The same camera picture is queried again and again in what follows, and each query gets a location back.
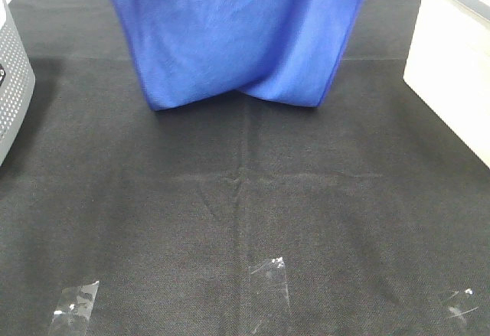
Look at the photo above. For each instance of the black table cloth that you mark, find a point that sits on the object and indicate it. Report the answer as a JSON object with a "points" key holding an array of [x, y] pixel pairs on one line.
{"points": [[374, 204]]}

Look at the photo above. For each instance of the grey perforated laundry basket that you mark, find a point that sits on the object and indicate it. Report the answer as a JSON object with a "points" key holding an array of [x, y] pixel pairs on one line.
{"points": [[17, 80]]}

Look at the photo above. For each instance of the white slotted storage box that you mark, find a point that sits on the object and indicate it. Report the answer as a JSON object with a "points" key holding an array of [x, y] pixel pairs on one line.
{"points": [[448, 67]]}

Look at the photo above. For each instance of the right clear tape strip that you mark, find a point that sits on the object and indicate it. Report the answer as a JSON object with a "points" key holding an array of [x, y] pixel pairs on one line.
{"points": [[459, 305]]}

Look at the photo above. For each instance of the blue microfibre towel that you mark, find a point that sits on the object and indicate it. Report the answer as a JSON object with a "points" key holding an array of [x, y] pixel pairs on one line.
{"points": [[284, 51]]}

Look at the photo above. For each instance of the middle clear tape strip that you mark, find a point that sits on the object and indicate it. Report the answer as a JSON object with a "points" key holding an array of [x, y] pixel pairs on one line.
{"points": [[269, 298]]}

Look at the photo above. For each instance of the clear tape strip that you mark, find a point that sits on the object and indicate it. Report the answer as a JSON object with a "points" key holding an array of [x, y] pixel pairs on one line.
{"points": [[269, 298], [459, 305], [71, 316]]}

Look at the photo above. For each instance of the left clear tape strip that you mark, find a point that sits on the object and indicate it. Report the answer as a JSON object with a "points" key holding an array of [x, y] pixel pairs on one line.
{"points": [[71, 316]]}

